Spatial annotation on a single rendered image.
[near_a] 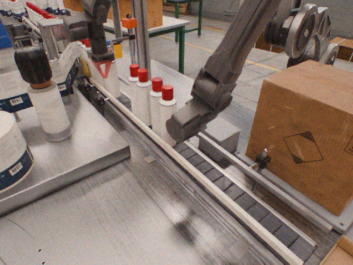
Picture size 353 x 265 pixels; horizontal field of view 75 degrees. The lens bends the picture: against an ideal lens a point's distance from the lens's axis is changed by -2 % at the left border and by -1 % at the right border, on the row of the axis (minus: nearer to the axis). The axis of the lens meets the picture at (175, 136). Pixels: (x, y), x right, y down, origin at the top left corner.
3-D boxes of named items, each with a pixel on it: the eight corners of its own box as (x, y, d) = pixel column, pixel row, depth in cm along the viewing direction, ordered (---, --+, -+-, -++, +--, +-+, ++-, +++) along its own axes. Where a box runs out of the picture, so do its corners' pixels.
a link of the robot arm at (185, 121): (235, 92, 49) (206, 70, 52) (198, 116, 43) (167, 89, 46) (218, 128, 58) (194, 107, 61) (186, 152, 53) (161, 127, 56)
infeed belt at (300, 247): (59, 60, 152) (58, 53, 150) (73, 57, 156) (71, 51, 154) (288, 281, 48) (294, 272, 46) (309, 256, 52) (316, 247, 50)
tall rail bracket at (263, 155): (235, 198, 66) (246, 155, 56) (252, 186, 70) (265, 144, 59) (244, 206, 64) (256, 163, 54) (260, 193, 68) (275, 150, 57)
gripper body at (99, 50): (97, 63, 79) (93, 40, 74) (87, 55, 85) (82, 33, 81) (115, 58, 82) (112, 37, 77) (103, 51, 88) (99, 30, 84)
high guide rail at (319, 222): (102, 67, 113) (102, 64, 112) (104, 66, 113) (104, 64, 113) (327, 234, 45) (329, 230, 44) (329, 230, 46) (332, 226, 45)
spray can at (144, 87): (137, 122, 87) (131, 69, 75) (149, 117, 90) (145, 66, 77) (145, 129, 84) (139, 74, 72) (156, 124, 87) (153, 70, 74)
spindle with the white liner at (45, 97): (43, 132, 82) (6, 46, 64) (68, 124, 87) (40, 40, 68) (50, 145, 77) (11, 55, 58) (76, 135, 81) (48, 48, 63)
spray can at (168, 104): (157, 142, 78) (154, 86, 65) (170, 137, 80) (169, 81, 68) (166, 150, 75) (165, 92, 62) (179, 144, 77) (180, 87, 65)
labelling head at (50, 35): (53, 73, 123) (35, 21, 108) (77, 68, 129) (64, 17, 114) (60, 83, 114) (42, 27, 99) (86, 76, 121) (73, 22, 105)
